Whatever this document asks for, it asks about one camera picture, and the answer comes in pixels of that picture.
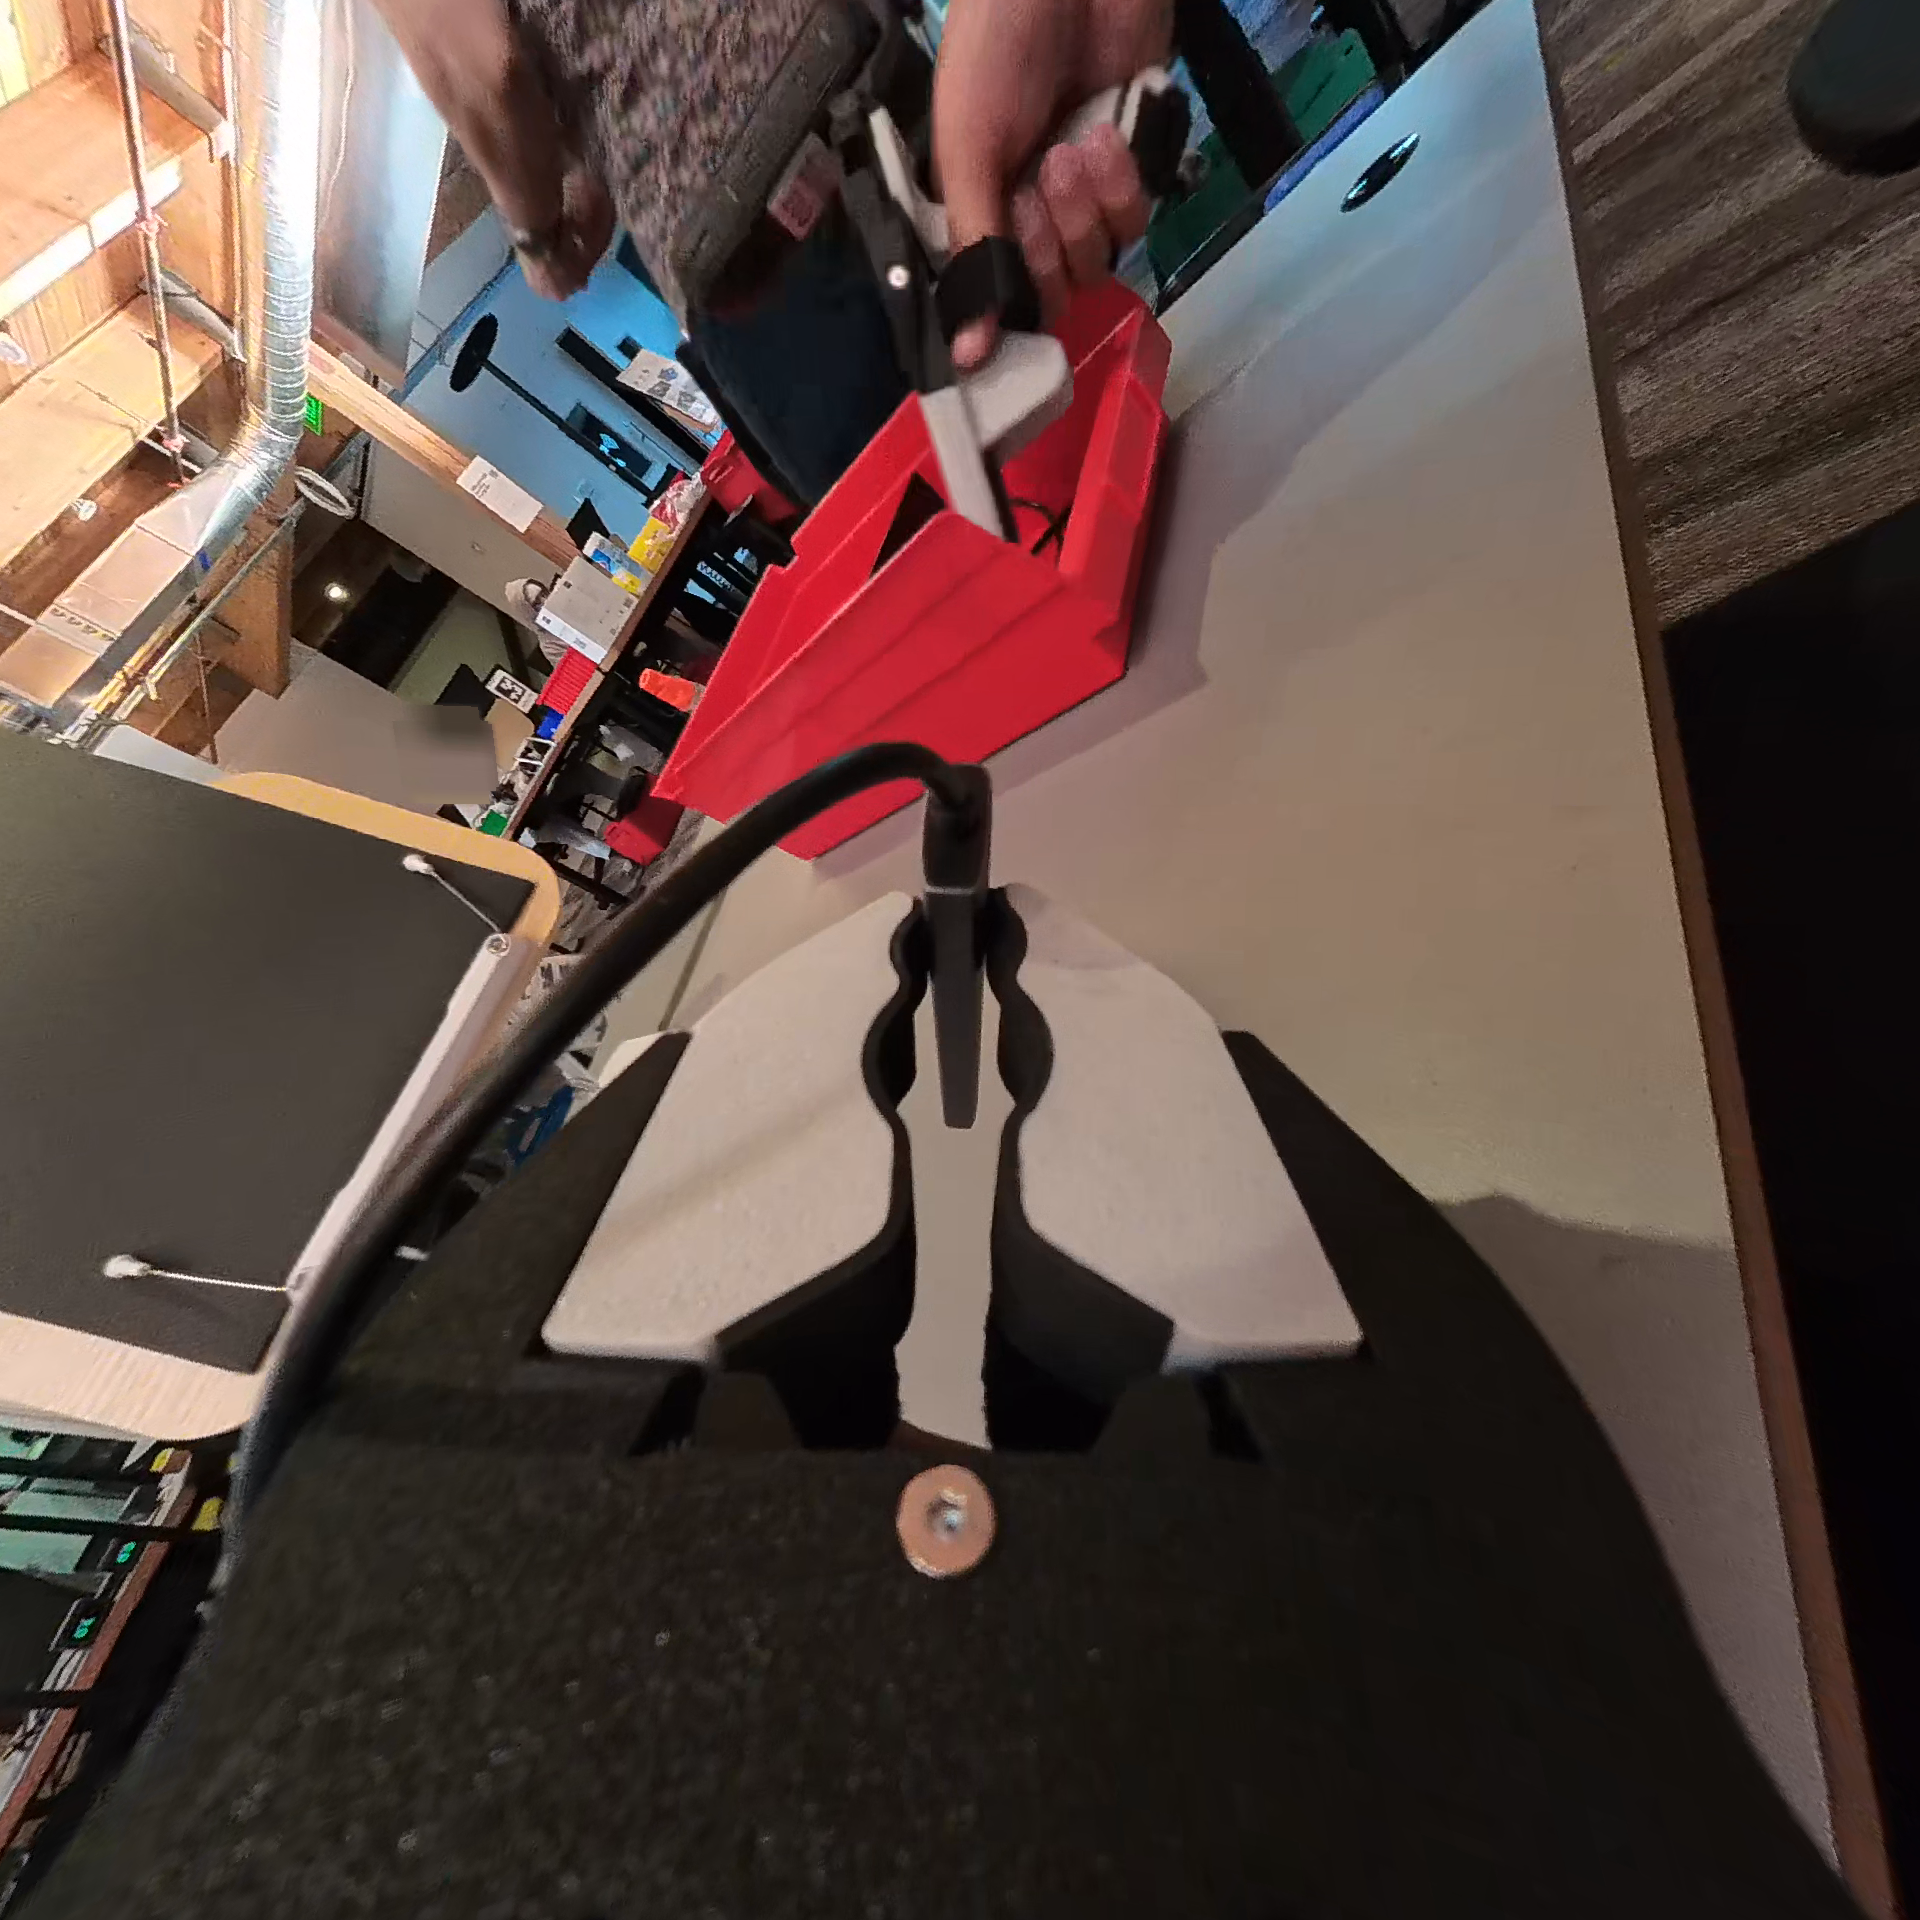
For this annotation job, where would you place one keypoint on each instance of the orange traffic cone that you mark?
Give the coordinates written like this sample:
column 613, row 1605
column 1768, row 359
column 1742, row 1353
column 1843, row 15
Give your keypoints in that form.
column 668, row 691

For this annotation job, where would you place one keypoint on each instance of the grey desk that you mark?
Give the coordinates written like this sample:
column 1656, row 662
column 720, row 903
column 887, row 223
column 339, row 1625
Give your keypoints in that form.
column 1424, row 750

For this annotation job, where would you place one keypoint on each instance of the white mounting bracket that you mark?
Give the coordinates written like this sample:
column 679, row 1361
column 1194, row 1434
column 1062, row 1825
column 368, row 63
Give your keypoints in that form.
column 436, row 1050

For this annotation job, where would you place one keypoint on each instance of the wooden board with black mat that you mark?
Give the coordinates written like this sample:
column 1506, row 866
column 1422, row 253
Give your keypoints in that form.
column 181, row 1021

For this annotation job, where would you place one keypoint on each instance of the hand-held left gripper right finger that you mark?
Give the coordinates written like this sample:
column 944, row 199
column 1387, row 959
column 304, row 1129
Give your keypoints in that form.
column 1155, row 1155

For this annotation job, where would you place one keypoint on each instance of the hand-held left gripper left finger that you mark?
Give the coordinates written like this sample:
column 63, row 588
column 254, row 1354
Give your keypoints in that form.
column 750, row 1155

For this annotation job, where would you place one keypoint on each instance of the red plastic bin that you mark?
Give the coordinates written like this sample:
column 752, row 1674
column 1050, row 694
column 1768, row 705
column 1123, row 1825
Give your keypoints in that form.
column 932, row 629

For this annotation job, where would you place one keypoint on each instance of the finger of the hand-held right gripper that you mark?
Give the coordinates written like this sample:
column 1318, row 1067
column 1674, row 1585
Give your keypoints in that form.
column 967, row 451

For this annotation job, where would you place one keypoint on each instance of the person's right hand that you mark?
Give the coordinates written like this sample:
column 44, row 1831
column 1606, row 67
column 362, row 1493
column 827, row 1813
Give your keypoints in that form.
column 997, row 119

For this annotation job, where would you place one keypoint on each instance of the green bin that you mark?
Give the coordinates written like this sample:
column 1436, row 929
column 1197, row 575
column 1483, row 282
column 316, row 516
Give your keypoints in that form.
column 1215, row 226

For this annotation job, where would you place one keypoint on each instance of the silver air duct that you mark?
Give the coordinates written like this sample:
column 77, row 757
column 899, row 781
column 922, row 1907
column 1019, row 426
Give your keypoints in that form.
column 285, row 226

